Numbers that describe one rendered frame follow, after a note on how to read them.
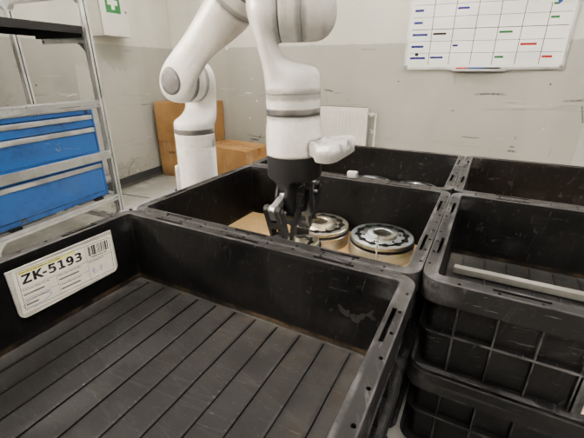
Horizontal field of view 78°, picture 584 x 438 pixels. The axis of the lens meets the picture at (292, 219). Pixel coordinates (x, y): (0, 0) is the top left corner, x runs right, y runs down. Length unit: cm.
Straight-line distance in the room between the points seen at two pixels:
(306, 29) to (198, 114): 48
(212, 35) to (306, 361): 61
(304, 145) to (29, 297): 36
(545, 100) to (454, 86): 70
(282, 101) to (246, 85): 367
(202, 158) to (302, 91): 46
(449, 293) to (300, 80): 28
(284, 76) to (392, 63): 321
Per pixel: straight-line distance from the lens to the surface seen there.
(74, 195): 263
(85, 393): 43
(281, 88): 46
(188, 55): 82
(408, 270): 38
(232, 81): 421
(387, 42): 367
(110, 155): 274
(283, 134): 46
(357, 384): 25
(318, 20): 46
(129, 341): 47
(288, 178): 47
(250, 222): 73
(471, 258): 66
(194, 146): 87
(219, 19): 78
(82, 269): 53
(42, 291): 51
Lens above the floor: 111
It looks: 22 degrees down
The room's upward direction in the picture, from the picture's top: straight up
